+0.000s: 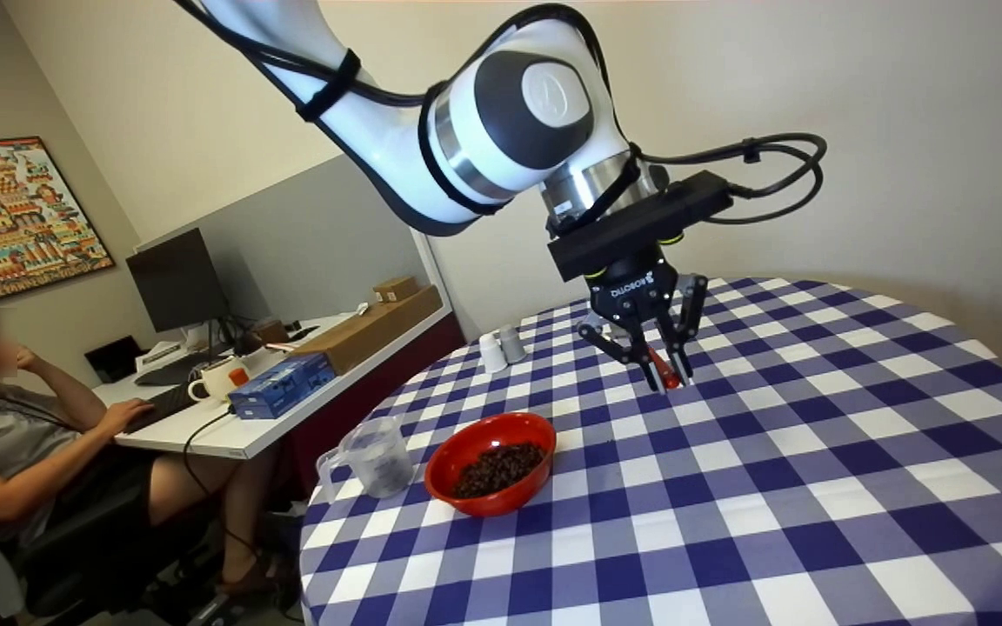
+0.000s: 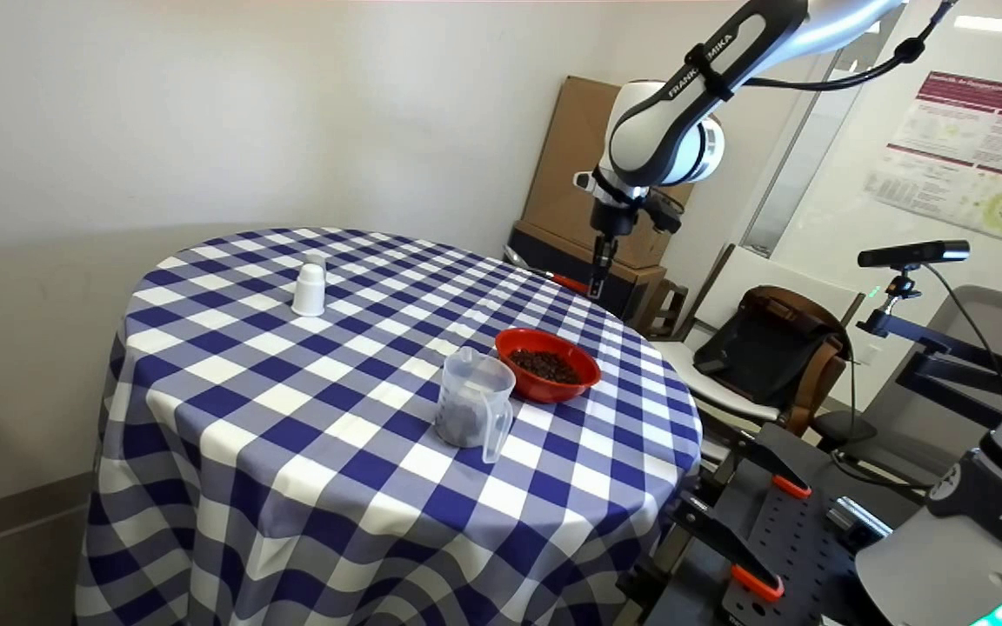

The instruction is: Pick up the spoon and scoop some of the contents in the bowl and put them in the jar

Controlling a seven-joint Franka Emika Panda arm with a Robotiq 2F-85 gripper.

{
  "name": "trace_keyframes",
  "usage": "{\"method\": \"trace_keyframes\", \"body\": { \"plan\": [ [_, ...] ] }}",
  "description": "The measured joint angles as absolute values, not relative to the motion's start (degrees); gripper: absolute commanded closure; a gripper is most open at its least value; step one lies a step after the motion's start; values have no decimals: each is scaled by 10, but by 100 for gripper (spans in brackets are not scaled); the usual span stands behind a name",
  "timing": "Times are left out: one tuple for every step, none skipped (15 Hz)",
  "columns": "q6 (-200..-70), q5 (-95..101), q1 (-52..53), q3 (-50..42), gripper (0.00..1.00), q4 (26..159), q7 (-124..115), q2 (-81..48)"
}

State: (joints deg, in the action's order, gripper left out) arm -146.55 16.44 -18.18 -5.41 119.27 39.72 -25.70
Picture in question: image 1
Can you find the white office desk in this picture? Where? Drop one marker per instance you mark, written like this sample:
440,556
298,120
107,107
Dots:
247,436

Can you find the dark brown beans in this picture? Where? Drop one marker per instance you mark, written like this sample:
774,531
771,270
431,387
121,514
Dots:
502,470

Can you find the colourful framed wall picture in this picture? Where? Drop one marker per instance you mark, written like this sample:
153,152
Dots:
18,214

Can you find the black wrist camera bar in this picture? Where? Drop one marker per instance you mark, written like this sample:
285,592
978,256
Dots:
641,226

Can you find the black tablet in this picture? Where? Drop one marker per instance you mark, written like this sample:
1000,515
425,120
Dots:
112,355

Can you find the white mug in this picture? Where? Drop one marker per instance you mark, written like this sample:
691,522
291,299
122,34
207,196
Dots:
215,383

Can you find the small white bottle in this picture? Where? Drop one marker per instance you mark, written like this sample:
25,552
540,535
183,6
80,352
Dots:
494,352

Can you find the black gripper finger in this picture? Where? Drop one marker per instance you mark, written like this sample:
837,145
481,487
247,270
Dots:
619,347
691,318

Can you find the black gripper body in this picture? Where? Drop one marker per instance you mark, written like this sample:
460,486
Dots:
635,299

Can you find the seated person grey shirt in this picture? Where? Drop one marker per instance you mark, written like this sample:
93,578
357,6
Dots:
3,454

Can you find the black keyboard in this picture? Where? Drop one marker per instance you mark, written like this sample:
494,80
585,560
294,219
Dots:
166,409

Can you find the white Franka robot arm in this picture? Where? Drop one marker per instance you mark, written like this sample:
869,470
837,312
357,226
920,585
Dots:
489,128

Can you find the clear plastic measuring cup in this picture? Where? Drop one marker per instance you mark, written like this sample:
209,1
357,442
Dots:
373,463

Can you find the black computer monitor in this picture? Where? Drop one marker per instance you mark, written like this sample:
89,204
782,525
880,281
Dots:
176,284

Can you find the red plastic spoon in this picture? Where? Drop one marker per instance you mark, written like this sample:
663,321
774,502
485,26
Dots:
671,370

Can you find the long flat cardboard box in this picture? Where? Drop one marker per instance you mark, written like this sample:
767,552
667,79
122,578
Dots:
373,331

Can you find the grey partition panel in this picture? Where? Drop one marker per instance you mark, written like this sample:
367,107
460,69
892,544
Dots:
316,245

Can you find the red plastic bowl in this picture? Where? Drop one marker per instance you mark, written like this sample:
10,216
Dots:
445,470

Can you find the blue white checkered tablecloth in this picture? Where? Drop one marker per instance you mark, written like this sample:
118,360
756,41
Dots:
782,487

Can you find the blue box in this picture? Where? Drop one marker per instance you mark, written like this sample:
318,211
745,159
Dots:
279,387

